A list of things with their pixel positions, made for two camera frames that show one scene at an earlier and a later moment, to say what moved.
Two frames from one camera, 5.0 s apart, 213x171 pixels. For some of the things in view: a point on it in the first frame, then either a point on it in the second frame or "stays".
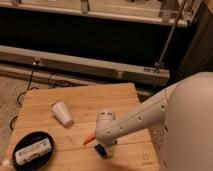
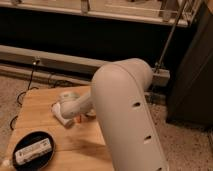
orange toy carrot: [90, 138] -> [78, 118]
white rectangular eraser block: [33, 151] stays
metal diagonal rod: [158, 64] stays
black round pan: [38, 162] stays
